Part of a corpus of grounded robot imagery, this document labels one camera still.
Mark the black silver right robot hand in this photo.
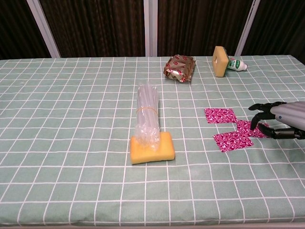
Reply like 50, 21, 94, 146
248, 101, 305, 140

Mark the flat yellow sponge block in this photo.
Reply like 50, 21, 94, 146
130, 131, 176, 165

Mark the green grid-patterned table mat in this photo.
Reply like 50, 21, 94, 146
0, 55, 305, 227

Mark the grey aluminium frame post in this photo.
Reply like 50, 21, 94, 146
26, 0, 61, 58
143, 0, 159, 57
234, 0, 262, 56

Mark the brown foil snack packet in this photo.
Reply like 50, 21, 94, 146
163, 54, 196, 83

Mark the clear plastic straw bundle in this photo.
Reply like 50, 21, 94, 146
134, 82, 161, 152

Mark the small white green bottle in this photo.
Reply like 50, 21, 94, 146
226, 56, 247, 72

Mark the dark brown pleated curtain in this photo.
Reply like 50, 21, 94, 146
39, 0, 146, 58
0, 0, 52, 60
242, 0, 305, 63
157, 0, 254, 57

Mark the tan wooden block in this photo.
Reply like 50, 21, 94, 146
212, 45, 230, 78

